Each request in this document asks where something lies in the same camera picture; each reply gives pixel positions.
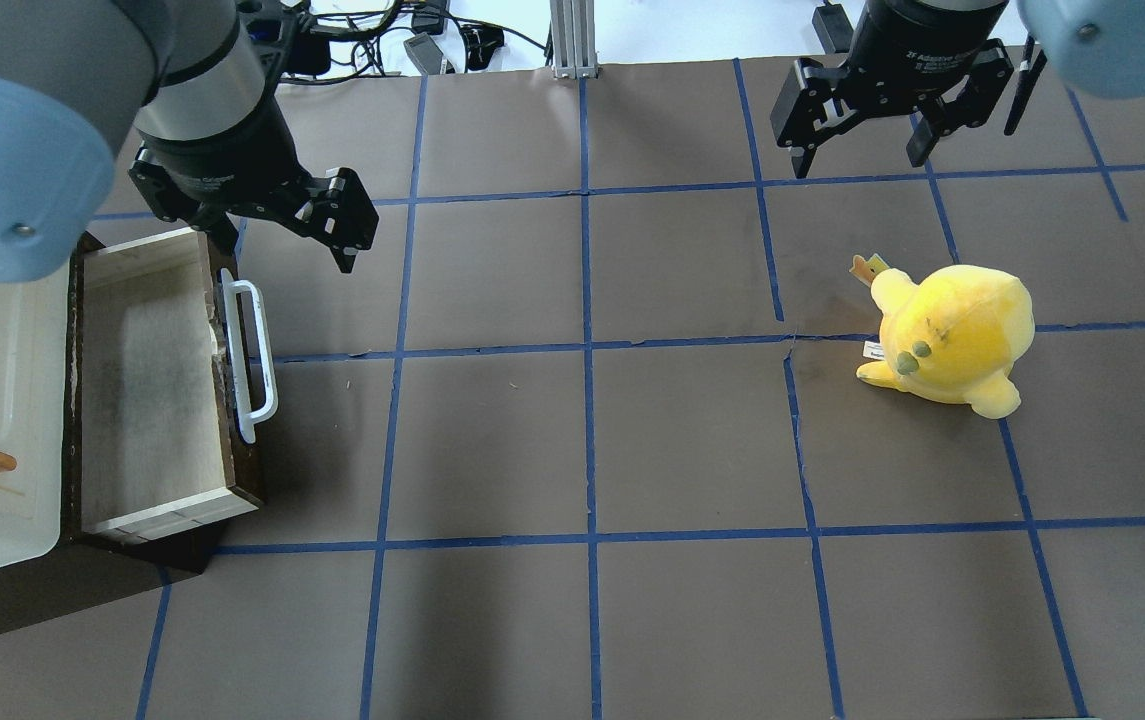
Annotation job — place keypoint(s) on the white drawer handle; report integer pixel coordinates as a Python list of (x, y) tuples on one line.
[(249, 343)]

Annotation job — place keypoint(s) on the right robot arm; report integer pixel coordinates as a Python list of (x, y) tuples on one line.
[(1096, 46)]

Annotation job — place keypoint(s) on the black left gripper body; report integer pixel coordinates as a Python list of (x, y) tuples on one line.
[(232, 155)]

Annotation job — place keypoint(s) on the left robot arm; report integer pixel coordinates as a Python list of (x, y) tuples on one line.
[(196, 82)]

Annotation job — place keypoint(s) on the aluminium frame post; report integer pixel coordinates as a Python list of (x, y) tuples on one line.
[(572, 40)]

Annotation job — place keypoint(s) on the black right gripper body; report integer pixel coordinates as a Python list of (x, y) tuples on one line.
[(917, 42)]

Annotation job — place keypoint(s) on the yellow plush toy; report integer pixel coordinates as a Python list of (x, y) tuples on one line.
[(952, 338)]

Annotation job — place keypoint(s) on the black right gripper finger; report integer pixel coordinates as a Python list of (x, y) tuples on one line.
[(923, 140), (802, 158)]

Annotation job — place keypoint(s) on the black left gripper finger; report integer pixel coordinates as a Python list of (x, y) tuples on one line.
[(224, 237), (345, 258)]

